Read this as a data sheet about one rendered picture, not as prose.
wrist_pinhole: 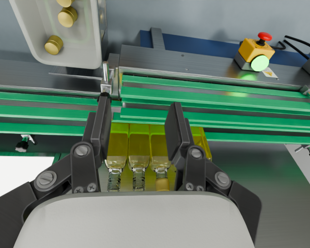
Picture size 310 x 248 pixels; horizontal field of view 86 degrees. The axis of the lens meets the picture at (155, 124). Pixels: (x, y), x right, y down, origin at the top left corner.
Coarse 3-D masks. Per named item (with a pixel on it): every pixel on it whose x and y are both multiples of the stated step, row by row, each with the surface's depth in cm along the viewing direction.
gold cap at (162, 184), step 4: (156, 180) 40; (160, 180) 40; (164, 180) 40; (168, 180) 40; (156, 184) 40; (160, 184) 39; (164, 184) 39; (168, 184) 40; (156, 188) 39; (160, 188) 38; (164, 188) 38; (168, 188) 39
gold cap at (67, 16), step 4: (64, 8) 40; (68, 8) 40; (72, 8) 41; (60, 12) 38; (64, 12) 38; (68, 12) 39; (72, 12) 40; (76, 12) 42; (60, 16) 39; (64, 16) 39; (68, 16) 39; (72, 16) 40; (76, 16) 42; (60, 20) 39; (64, 20) 39; (68, 20) 40; (72, 20) 40; (64, 24) 40; (68, 24) 40; (72, 24) 40
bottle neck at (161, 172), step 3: (156, 171) 42; (159, 171) 41; (162, 171) 41; (165, 171) 42; (156, 174) 42; (159, 174) 41; (162, 174) 41; (165, 174) 41; (156, 177) 41; (159, 177) 40; (162, 177) 40; (165, 177) 41
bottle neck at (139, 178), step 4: (136, 168) 41; (140, 168) 41; (136, 172) 40; (140, 172) 40; (144, 172) 41; (136, 176) 39; (140, 176) 39; (144, 176) 40; (136, 180) 39; (140, 180) 39; (144, 180) 40; (136, 184) 38; (140, 184) 38; (144, 184) 39; (136, 188) 38; (140, 188) 40; (144, 188) 38
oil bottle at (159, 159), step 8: (152, 128) 48; (160, 128) 48; (152, 136) 46; (160, 136) 46; (152, 144) 44; (160, 144) 45; (152, 152) 43; (160, 152) 43; (152, 160) 42; (160, 160) 42; (168, 160) 42; (152, 168) 43; (160, 168) 42; (168, 168) 43
